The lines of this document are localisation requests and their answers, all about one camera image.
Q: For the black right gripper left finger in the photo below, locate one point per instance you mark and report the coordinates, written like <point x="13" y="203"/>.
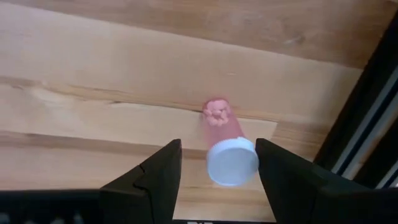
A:
<point x="149" y="193"/>

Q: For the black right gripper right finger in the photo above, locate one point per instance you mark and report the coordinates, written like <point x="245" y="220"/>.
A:
<point x="292" y="186"/>

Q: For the pink medicine bottle white cap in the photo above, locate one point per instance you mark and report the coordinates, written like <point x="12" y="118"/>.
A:
<point x="231" y="161"/>

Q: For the black metal table frame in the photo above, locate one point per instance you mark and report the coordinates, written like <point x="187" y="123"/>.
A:
<point x="367" y="84"/>

